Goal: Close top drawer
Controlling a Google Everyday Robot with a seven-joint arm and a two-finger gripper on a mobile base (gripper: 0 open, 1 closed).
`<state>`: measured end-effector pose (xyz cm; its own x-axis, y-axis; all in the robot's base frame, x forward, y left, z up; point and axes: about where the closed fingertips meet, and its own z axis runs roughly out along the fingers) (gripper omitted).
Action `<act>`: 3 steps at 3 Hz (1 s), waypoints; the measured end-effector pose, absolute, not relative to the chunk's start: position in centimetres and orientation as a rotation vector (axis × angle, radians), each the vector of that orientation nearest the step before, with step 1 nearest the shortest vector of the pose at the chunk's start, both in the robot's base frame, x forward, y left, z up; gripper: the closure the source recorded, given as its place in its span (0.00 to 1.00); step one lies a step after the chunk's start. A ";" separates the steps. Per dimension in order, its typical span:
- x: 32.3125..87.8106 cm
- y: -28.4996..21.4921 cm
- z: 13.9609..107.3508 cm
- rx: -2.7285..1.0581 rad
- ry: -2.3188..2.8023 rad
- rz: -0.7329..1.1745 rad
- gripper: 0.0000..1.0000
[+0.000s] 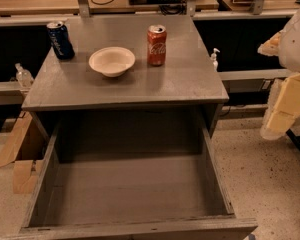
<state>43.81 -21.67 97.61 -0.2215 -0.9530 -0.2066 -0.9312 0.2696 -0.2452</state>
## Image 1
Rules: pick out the yellow foam-padded gripper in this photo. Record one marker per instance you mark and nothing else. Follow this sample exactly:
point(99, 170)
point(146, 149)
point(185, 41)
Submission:
point(296, 49)

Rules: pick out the grey top drawer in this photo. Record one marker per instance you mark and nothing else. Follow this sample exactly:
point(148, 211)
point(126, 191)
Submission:
point(131, 175)

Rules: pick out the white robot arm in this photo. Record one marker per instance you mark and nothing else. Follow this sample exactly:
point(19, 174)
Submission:
point(285, 44)

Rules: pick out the white pump dispenser bottle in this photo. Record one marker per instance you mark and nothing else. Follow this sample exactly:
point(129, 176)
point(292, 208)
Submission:
point(213, 58)

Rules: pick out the red cola can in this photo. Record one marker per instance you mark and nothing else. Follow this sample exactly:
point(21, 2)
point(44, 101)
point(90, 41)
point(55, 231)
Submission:
point(156, 40)

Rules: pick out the white bowl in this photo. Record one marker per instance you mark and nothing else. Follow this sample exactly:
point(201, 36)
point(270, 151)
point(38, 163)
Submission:
point(112, 61)

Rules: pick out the dark blue soda can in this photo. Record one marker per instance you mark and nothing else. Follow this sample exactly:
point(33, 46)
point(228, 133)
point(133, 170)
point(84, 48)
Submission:
point(59, 37)

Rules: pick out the clear plastic bottle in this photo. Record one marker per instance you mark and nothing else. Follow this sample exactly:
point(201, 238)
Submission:
point(23, 76)

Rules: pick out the brown cardboard box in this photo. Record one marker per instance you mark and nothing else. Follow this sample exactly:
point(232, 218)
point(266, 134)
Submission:
point(24, 149)

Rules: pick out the wooden desk with metal frame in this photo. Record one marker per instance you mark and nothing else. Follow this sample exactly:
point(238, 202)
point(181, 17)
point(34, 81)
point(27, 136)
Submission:
point(66, 8)

